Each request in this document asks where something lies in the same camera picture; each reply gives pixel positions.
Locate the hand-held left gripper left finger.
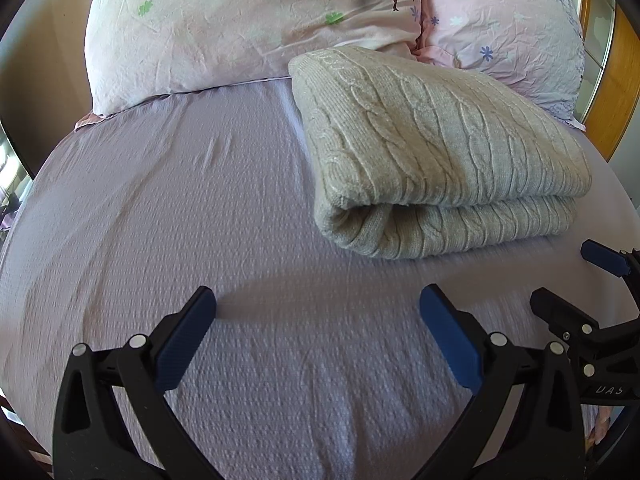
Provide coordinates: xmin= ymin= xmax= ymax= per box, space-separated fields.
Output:
xmin=52 ymin=286 xmax=221 ymax=480

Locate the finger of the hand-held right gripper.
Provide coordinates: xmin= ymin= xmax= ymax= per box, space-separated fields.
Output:
xmin=580 ymin=240 xmax=640 ymax=278
xmin=530 ymin=287 xmax=602 ymax=349

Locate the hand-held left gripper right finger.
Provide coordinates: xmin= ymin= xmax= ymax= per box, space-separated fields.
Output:
xmin=415 ymin=284 xmax=586 ymax=480

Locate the beige cable-knit sweater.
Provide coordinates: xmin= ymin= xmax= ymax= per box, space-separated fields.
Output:
xmin=288 ymin=46 xmax=593 ymax=260

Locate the lavender textured bed sheet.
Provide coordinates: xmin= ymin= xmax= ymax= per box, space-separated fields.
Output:
xmin=0 ymin=76 xmax=640 ymax=480

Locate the pink pillow with white flowers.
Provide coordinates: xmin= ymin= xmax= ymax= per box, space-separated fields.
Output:
xmin=419 ymin=0 xmax=587 ymax=131

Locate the pink pillow with tree print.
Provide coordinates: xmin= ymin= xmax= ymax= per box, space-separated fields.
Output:
xmin=84 ymin=0 xmax=425 ymax=117

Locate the wooden frame with glass panels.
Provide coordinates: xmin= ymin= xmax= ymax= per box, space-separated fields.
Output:
xmin=575 ymin=0 xmax=640 ymax=163

